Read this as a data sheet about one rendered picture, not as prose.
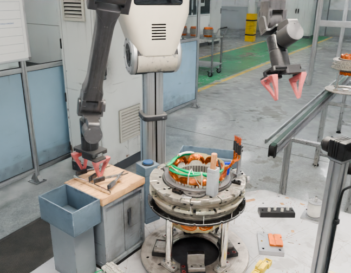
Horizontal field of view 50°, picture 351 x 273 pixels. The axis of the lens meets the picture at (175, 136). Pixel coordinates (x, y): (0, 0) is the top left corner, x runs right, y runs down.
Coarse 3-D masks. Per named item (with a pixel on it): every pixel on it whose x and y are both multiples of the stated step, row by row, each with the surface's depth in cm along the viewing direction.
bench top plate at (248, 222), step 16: (256, 192) 182; (272, 192) 183; (256, 208) 169; (304, 208) 170; (160, 224) 156; (240, 224) 157; (256, 224) 157; (272, 224) 157; (288, 224) 157; (304, 224) 158; (256, 240) 147; (288, 240) 147; (304, 240) 147; (336, 240) 147; (256, 256) 138; (272, 256) 138; (288, 256) 138; (304, 256) 138; (336, 256) 138; (32, 272) 128; (48, 272) 128; (96, 272) 129; (128, 272) 129; (144, 272) 129; (272, 272) 130; (288, 272) 130; (304, 272) 130; (336, 272) 130
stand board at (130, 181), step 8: (112, 168) 139; (120, 168) 139; (80, 176) 133; (88, 176) 133; (128, 176) 134; (136, 176) 134; (72, 184) 128; (80, 184) 128; (96, 184) 128; (104, 184) 128; (120, 184) 128; (128, 184) 128; (136, 184) 130; (88, 192) 123; (96, 192) 123; (112, 192) 123; (120, 192) 124; (104, 200) 119; (112, 200) 122
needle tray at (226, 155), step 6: (180, 150) 157; (186, 150) 162; (192, 150) 161; (198, 150) 161; (204, 150) 160; (210, 150) 159; (216, 150) 159; (222, 150) 158; (228, 150) 158; (222, 156) 159; (228, 156) 158
